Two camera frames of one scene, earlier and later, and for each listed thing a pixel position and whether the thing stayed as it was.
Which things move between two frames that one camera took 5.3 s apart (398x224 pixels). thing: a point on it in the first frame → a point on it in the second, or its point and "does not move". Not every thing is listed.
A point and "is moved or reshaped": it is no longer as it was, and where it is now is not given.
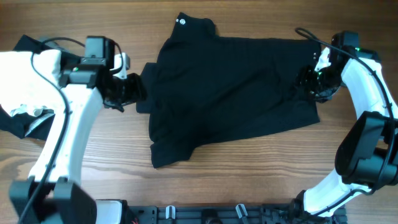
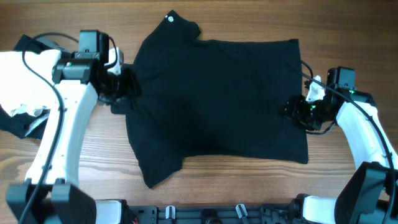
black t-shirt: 199,88 is moved or reshaped
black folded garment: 37,126 does not move
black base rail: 240,213 does not move
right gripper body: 322,84 → 308,113
